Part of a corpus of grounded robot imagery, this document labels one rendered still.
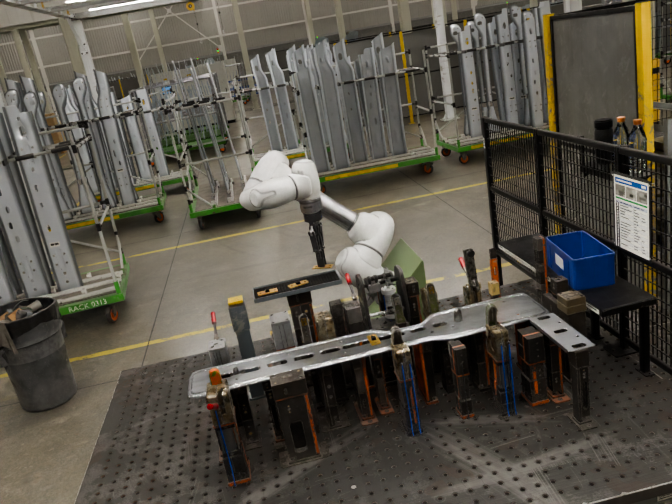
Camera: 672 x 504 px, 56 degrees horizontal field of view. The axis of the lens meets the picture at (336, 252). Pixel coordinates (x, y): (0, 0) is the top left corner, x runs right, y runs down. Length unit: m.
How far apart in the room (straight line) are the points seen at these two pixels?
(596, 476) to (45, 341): 3.65
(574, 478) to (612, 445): 0.21
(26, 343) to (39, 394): 0.40
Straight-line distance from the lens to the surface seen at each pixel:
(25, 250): 6.42
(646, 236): 2.52
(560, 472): 2.22
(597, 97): 4.68
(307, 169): 2.48
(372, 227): 3.08
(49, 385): 4.88
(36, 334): 4.71
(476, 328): 2.42
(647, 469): 2.26
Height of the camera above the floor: 2.10
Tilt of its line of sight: 18 degrees down
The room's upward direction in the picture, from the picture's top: 10 degrees counter-clockwise
